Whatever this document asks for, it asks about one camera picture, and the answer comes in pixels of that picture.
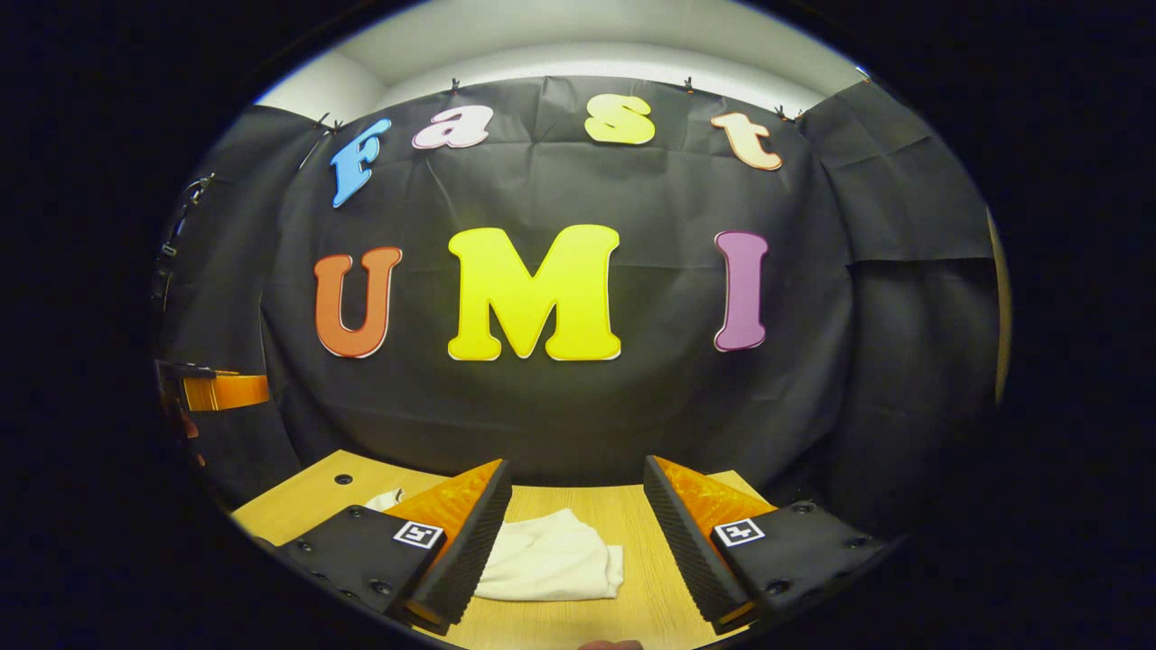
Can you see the cream white sweatshirt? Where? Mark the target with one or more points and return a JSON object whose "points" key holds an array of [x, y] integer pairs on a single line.
{"points": [[551, 560]]}

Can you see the black backdrop cloth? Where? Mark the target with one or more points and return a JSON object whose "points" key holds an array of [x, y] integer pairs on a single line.
{"points": [[668, 199]]}

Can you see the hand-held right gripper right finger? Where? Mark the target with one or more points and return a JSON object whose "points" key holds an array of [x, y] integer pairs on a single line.
{"points": [[691, 551]]}

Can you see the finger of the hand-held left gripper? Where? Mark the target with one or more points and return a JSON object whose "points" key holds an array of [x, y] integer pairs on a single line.
{"points": [[226, 393]]}

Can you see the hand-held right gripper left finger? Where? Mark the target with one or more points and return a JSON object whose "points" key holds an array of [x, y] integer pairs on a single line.
{"points": [[465, 551]]}

